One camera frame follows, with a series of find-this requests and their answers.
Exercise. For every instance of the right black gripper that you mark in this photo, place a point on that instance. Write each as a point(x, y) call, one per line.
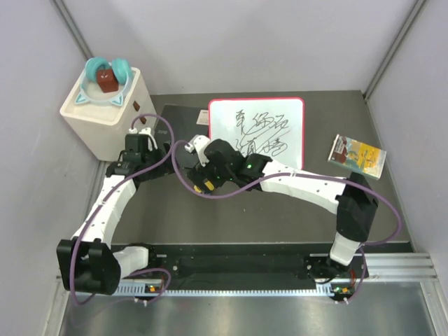
point(201, 172)

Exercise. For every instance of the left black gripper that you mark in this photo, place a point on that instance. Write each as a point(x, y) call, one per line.
point(155, 152)

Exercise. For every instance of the yellow whiteboard eraser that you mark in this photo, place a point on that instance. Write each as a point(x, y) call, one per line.
point(205, 187)

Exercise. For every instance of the pink framed whiteboard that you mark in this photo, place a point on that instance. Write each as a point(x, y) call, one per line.
point(271, 126)

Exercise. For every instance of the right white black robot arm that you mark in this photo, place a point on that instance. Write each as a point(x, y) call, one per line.
point(350, 199)

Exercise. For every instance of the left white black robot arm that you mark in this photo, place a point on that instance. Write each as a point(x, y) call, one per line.
point(86, 261)

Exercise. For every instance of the white drawer cabinet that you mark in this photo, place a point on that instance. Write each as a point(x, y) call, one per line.
point(102, 128)

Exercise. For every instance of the teal cat ear headphones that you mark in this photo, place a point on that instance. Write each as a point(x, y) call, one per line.
point(123, 73)

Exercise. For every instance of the brown cube toy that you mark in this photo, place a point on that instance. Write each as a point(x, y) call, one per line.
point(107, 81)

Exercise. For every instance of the colourful book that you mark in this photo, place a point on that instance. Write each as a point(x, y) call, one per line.
point(357, 156)

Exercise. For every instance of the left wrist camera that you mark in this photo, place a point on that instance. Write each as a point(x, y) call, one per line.
point(147, 131)

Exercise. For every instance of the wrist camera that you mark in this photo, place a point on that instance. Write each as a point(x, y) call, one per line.
point(197, 144)
point(147, 131)

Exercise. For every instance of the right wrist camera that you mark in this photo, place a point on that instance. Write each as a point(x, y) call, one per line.
point(197, 144)

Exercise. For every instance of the aluminium rail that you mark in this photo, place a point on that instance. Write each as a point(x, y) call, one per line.
point(390, 267)

